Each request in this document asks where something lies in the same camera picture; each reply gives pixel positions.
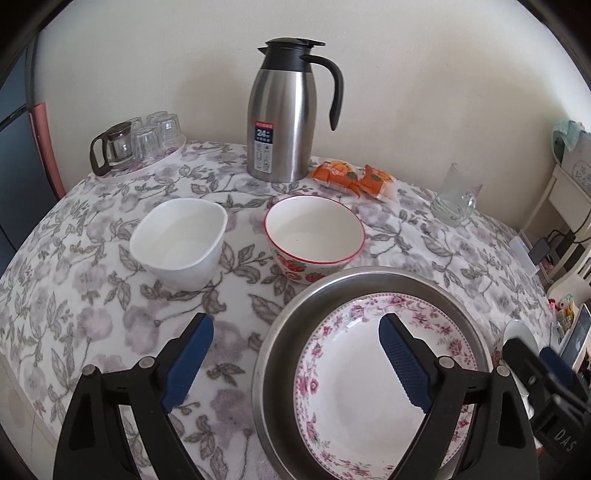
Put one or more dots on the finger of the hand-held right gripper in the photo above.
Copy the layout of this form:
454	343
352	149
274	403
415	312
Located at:
521	355
556	367

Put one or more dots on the pink floral round plate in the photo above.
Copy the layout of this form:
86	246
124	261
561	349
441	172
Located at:
351	392

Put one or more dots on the black charger adapter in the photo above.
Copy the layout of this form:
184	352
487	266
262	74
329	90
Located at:
542	249

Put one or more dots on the white round tray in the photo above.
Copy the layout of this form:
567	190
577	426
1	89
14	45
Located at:
152	166

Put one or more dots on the light blue bowl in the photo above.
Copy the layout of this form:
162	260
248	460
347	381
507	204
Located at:
519	330

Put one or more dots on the strawberry print bowl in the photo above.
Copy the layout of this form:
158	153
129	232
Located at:
314	230

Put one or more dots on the clear glass mug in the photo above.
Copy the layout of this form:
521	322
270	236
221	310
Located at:
455	194

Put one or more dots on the white power strip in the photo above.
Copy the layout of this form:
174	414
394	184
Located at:
519	249

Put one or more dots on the stainless steel thermos jug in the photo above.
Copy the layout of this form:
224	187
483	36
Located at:
277	101

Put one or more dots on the white wooden shelf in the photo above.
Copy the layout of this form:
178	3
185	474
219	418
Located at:
561	198

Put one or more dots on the white square bowl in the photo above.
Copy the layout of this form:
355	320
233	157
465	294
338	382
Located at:
180	240

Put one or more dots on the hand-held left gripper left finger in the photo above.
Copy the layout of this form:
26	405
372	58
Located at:
189	364

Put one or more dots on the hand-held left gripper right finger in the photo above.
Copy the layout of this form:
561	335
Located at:
406	364

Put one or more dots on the pink pipe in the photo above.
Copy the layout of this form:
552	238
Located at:
44	147

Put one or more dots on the green cloth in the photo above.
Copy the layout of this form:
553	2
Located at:
563	138

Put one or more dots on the stainless steel plate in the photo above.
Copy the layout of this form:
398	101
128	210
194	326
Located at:
277	350

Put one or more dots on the grey floral tablecloth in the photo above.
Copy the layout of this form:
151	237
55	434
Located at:
92	300

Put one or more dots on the clear glass cup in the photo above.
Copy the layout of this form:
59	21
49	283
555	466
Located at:
156	117
145	143
168	129
135	123

